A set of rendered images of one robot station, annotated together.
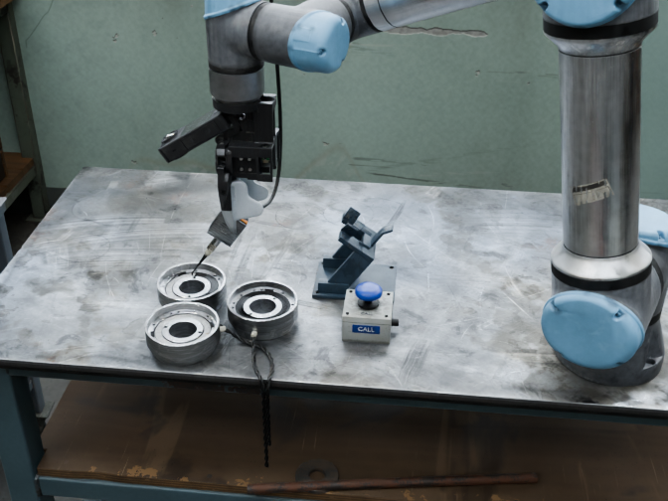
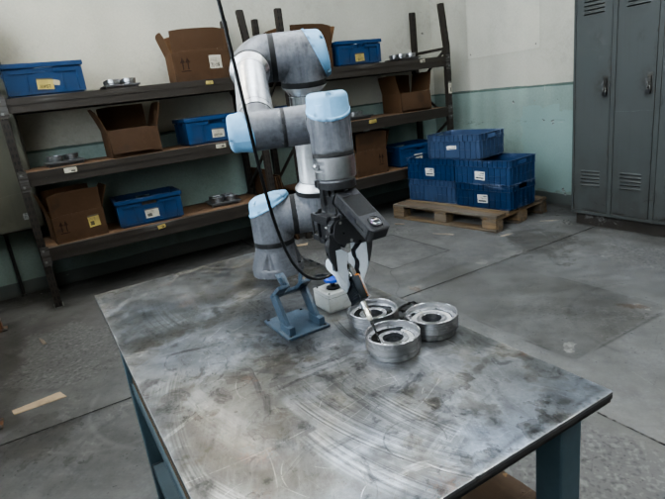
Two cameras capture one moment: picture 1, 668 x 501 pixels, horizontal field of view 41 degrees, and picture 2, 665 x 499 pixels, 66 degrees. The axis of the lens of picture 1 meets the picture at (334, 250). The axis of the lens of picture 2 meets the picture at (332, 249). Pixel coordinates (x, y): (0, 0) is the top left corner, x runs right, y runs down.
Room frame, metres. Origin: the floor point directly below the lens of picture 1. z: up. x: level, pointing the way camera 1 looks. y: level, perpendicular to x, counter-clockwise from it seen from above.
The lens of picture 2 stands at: (1.70, 0.89, 1.28)
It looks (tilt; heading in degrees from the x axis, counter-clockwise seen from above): 17 degrees down; 235
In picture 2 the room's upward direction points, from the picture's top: 7 degrees counter-clockwise
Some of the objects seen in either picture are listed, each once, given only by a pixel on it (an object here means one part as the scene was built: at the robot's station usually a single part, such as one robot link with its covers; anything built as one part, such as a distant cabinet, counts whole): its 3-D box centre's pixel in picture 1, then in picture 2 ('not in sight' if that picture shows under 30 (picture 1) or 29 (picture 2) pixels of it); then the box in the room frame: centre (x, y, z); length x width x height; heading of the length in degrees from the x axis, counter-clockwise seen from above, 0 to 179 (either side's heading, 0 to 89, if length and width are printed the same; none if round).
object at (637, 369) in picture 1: (613, 324); (276, 254); (1.01, -0.40, 0.85); 0.15 x 0.15 x 0.10
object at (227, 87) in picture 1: (237, 81); (333, 168); (1.15, 0.13, 1.15); 0.08 x 0.08 x 0.05
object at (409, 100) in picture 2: not in sight; (405, 92); (-2.30, -3.18, 1.19); 0.45 x 0.40 x 0.37; 169
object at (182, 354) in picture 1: (183, 334); (431, 321); (1.02, 0.21, 0.82); 0.10 x 0.10 x 0.04
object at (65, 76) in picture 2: not in sight; (43, 80); (1.00, -3.53, 1.61); 0.52 x 0.38 x 0.22; 177
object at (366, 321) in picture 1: (371, 315); (332, 295); (1.06, -0.06, 0.82); 0.08 x 0.07 x 0.05; 84
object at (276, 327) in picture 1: (262, 310); (373, 317); (1.07, 0.10, 0.82); 0.10 x 0.10 x 0.04
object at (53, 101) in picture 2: not in sight; (147, 151); (0.38, -3.47, 1.00); 1.92 x 0.57 x 2.00; 174
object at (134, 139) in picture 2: not in sight; (128, 130); (0.50, -3.46, 1.19); 0.52 x 0.42 x 0.38; 174
